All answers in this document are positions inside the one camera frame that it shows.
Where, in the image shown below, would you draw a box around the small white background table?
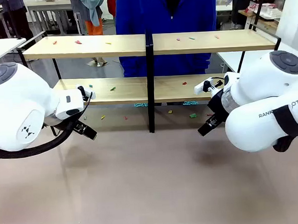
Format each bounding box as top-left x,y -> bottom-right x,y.
215,3 -> 235,30

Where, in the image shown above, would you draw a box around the bystander in dark clothes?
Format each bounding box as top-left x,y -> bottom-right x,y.
0,0 -> 35,43

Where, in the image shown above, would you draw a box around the large white table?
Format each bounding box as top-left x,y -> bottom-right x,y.
217,49 -> 272,74

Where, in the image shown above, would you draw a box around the black strap on right arm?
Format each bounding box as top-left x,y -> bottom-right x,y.
271,104 -> 298,153

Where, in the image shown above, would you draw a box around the grey background table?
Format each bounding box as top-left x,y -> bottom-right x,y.
25,0 -> 87,38

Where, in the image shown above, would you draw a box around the person in blue jacket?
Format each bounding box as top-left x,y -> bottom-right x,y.
114,0 -> 222,79

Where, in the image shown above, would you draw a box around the red hanging garment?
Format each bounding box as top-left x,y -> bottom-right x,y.
107,0 -> 118,19

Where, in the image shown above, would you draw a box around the teal chenille duster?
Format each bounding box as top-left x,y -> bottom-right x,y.
134,99 -> 199,109

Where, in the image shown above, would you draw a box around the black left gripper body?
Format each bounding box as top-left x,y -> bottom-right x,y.
43,112 -> 87,135

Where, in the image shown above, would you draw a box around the black sleeved left arm cable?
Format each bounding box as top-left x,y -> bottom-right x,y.
0,91 -> 96,160

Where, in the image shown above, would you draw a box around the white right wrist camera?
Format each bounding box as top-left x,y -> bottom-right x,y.
193,77 -> 225,96

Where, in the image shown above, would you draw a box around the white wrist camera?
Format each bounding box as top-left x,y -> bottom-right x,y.
75,84 -> 97,100
193,77 -> 225,96

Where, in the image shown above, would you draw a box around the clear plastic bags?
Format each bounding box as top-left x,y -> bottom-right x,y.
244,0 -> 284,21

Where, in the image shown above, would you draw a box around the wooden background table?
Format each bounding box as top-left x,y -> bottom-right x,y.
238,7 -> 280,34

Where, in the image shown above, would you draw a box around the bystander with orange trousers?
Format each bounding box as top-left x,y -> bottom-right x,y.
69,0 -> 105,37

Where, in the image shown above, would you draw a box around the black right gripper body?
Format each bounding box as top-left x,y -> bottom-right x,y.
206,90 -> 232,126

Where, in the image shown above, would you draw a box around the wooden shelf unit black frame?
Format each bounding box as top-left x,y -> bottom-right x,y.
16,18 -> 287,140

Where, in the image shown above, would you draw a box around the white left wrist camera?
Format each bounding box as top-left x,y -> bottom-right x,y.
75,84 -> 97,100

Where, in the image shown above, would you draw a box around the hanging dark clothes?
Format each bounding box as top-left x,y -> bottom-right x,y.
227,0 -> 260,30

